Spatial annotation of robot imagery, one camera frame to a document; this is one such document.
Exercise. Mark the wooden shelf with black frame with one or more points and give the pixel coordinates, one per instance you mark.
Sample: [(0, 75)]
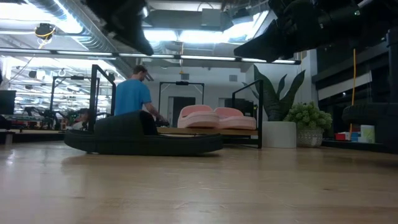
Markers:
[(202, 131)]

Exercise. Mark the black aluminium table frame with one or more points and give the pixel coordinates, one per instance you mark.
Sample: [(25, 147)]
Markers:
[(357, 146)]

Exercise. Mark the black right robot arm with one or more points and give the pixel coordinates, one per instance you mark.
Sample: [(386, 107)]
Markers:
[(357, 18)]

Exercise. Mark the long linear ceiling light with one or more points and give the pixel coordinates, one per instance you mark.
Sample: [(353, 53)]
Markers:
[(202, 58)]

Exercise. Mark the pale green container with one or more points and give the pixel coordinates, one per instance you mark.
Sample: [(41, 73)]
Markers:
[(367, 133)]

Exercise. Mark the person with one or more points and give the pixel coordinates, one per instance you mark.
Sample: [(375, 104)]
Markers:
[(132, 93)]

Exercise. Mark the black background monitor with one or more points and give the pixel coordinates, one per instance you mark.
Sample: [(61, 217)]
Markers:
[(7, 102)]

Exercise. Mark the pink slide sandal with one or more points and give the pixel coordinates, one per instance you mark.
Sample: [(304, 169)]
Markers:
[(199, 119), (236, 123)]

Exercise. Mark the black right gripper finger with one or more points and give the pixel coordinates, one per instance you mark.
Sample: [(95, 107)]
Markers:
[(270, 43)]

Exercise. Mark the snake plant in white pot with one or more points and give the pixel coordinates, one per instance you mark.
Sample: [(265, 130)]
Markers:
[(276, 102)]

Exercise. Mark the grey wall vent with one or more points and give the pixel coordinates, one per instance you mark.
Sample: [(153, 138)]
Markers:
[(233, 78), (184, 76)]

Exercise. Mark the blue box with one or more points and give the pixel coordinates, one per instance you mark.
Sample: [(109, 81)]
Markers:
[(355, 137)]

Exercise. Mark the bushy green plant patterned pot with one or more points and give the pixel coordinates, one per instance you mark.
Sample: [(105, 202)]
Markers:
[(308, 116)]

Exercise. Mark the silver spiral duct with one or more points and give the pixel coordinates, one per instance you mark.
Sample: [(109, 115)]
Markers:
[(87, 34)]

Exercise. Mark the red box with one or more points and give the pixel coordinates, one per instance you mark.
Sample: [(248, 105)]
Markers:
[(342, 137)]

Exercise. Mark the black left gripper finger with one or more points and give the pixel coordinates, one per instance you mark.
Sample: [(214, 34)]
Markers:
[(141, 43)]

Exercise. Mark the grey ceiling air unit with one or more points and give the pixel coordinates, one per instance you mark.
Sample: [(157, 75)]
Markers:
[(186, 18)]

